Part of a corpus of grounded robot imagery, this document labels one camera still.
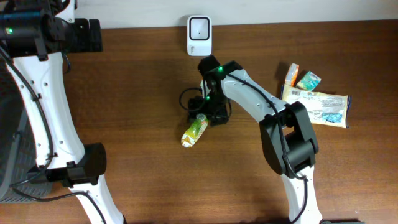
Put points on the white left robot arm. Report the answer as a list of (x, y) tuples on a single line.
[(36, 37)]

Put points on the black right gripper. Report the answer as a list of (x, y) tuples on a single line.
[(196, 107)]

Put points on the teal small drink carton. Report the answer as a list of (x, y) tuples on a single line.
[(309, 81)]

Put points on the dark grey plastic basket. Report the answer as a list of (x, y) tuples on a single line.
[(12, 140)]

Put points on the cream yellow snack bag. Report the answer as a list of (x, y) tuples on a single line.
[(322, 108)]

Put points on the white barcode scanner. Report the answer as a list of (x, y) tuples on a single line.
[(199, 35)]

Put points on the green orange juice carton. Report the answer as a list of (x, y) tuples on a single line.
[(194, 132)]

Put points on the orange small drink carton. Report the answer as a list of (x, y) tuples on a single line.
[(292, 74)]

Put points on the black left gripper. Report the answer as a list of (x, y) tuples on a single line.
[(86, 43)]

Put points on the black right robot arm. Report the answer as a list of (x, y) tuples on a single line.
[(289, 142)]

